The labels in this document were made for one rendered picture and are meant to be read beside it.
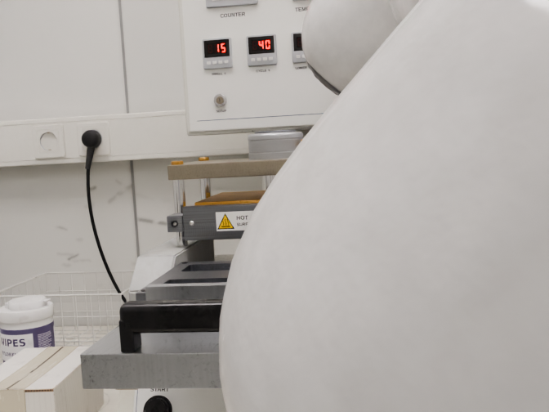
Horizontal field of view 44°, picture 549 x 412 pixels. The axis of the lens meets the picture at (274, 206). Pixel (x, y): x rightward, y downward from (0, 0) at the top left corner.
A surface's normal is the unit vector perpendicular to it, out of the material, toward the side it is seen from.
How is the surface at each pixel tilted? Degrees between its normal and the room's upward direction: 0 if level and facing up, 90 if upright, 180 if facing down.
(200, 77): 90
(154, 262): 41
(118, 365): 90
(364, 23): 95
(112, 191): 90
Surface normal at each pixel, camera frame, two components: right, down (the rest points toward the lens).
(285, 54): -0.14, 0.10
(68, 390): 0.99, -0.11
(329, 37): -0.63, 0.17
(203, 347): -0.05, -0.99
